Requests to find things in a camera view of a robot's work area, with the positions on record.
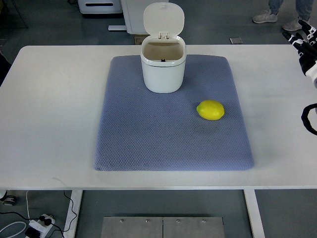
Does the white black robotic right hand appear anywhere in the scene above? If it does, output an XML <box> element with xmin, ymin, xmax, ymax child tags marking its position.
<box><xmin>282</xmin><ymin>20</ymin><xmax>317</xmax><ymax>87</ymax></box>

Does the yellow lemon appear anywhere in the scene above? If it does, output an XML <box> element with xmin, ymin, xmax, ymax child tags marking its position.
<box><xmin>196</xmin><ymin>100</ymin><xmax>225</xmax><ymax>120</ymax></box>

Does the white trash bin with lid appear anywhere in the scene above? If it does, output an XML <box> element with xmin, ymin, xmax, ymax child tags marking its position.
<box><xmin>141</xmin><ymin>2</ymin><xmax>187</xmax><ymax>93</ymax></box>

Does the grey sneaker right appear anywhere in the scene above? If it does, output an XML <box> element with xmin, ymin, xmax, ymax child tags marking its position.
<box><xmin>282</xmin><ymin>17</ymin><xmax>310</xmax><ymax>32</ymax></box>

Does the grey sneaker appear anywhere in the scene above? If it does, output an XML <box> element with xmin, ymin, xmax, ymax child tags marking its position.
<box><xmin>282</xmin><ymin>17</ymin><xmax>310</xmax><ymax>32</ymax></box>
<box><xmin>252</xmin><ymin>10</ymin><xmax>278</xmax><ymax>24</ymax></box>

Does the grey sneaker left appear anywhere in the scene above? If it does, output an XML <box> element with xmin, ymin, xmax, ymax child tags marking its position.
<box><xmin>252</xmin><ymin>10</ymin><xmax>278</xmax><ymax>24</ymax></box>

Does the grey floor socket plate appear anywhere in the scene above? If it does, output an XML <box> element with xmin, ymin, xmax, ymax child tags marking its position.
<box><xmin>229</xmin><ymin>37</ymin><xmax>243</xmax><ymax>45</ymax></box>

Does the blue textured mat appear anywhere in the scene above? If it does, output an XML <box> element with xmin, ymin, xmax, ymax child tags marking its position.
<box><xmin>94</xmin><ymin>55</ymin><xmax>254</xmax><ymax>171</ymax></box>

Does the cardboard box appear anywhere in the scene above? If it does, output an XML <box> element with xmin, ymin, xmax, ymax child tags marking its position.
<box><xmin>134</xmin><ymin>35</ymin><xmax>148</xmax><ymax>45</ymax></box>

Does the white table leg right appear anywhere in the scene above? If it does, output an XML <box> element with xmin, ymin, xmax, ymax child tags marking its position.
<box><xmin>244</xmin><ymin>189</ymin><xmax>265</xmax><ymax>238</ymax></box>

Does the white table leg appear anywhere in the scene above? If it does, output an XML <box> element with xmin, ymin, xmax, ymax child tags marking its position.
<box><xmin>244</xmin><ymin>189</ymin><xmax>265</xmax><ymax>238</ymax></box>
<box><xmin>63</xmin><ymin>190</ymin><xmax>83</xmax><ymax>238</ymax></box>

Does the white machine with black slot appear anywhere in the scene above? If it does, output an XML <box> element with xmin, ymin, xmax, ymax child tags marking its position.
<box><xmin>77</xmin><ymin>0</ymin><xmax>123</xmax><ymax>17</ymax></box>

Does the grey metal floor plate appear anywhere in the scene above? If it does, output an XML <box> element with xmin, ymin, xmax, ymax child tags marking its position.
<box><xmin>101</xmin><ymin>217</ymin><xmax>225</xmax><ymax>238</ymax></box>

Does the white table leg left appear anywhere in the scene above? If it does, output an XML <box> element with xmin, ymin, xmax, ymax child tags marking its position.
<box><xmin>63</xmin><ymin>190</ymin><xmax>83</xmax><ymax>238</ymax></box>

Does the white power strip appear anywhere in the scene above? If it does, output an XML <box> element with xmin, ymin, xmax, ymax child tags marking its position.
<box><xmin>29</xmin><ymin>214</ymin><xmax>55</xmax><ymax>238</ymax></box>

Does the caster wheel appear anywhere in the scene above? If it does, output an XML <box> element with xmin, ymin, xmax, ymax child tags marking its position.
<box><xmin>0</xmin><ymin>190</ymin><xmax>16</xmax><ymax>206</ymax></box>

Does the black floor cable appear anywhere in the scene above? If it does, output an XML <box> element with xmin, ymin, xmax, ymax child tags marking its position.
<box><xmin>0</xmin><ymin>190</ymin><xmax>77</xmax><ymax>238</ymax></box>

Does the white floor cable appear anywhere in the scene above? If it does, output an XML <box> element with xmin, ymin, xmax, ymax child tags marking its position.
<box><xmin>0</xmin><ymin>190</ymin><xmax>32</xmax><ymax>238</ymax></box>

